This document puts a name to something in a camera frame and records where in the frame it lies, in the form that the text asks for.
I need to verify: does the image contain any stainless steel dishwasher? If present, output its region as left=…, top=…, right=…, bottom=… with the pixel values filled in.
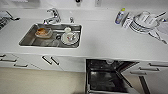
left=83, top=59, right=151, bottom=94

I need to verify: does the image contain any white mug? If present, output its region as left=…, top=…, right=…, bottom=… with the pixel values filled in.
left=60, top=27, right=79, bottom=46

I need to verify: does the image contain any white two-door base cabinet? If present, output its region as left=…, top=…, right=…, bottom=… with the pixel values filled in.
left=29, top=54, right=87, bottom=73

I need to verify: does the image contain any chrome faucet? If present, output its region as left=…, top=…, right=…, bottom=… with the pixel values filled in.
left=43, top=8, right=63, bottom=25

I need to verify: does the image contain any orange bowl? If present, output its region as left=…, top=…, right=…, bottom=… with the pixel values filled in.
left=34, top=27, right=53, bottom=38

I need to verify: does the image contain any black soap dispenser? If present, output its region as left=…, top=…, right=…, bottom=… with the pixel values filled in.
left=75, top=0, right=83, bottom=4

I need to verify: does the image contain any blue dish soap bottle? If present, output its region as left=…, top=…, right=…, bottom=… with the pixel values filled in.
left=114, top=8, right=127, bottom=26

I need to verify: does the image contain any small white bottle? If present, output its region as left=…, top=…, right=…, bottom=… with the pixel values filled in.
left=123, top=12, right=134, bottom=28

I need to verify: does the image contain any steel sink basin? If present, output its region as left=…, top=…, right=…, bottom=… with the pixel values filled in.
left=18, top=23, right=84, bottom=49

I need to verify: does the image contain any stack of white plates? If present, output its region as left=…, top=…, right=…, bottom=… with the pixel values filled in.
left=129, top=10, right=166, bottom=34

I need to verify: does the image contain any white drawer unit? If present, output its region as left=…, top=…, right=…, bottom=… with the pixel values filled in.
left=0, top=53, right=43, bottom=71
left=123, top=61, right=168, bottom=94

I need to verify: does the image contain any wire dishwasher rack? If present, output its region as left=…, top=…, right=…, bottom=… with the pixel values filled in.
left=88, top=69, right=129, bottom=94

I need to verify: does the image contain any white wall socket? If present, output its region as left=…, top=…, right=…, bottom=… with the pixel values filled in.
left=94, top=0, right=102, bottom=8

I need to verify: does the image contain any wire dish rack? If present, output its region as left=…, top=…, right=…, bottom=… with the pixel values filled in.
left=0, top=11, right=21, bottom=31

